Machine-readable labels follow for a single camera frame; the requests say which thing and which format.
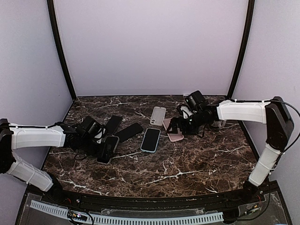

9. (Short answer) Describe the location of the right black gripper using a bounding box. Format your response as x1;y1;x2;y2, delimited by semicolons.
166;110;209;135

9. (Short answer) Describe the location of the pink phone case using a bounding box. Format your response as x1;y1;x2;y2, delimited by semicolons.
163;119;184;142

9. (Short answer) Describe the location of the phone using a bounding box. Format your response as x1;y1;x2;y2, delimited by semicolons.
140;127;161;153
96;136;120;164
105;115;122;135

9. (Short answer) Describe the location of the white phone case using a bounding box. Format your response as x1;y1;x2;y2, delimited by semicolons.
150;106;166;126

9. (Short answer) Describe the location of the black smartphone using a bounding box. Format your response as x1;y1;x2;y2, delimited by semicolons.
115;123;143;143

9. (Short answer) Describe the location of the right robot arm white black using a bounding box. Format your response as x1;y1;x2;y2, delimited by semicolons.
166;90;294;203

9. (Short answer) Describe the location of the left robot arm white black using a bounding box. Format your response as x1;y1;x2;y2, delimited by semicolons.
0;116;114;204

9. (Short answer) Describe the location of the white patterned mug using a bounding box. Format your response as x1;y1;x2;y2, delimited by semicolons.
211;120;226;129

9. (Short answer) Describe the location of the small green circuit board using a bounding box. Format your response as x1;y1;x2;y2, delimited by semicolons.
67;210;88;223

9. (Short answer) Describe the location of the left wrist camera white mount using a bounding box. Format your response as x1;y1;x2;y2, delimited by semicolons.
94;128;106;143

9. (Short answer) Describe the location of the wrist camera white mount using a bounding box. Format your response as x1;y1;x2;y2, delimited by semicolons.
94;128;106;143
176;104;194;119

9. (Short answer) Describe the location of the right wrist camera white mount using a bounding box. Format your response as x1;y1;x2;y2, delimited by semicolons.
176;104;194;119

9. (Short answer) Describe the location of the white slotted cable duct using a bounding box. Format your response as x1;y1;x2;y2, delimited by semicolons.
30;200;224;225

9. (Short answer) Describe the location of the black front rail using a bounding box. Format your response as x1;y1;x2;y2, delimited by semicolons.
42;187;265;211

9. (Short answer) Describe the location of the right black frame post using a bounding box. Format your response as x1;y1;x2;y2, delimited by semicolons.
226;0;255;99

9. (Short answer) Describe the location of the black frame post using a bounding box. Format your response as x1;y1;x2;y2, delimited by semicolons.
46;0;77;101
226;0;255;99

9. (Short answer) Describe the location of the left black frame post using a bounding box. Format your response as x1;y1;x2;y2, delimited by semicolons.
46;0;77;101

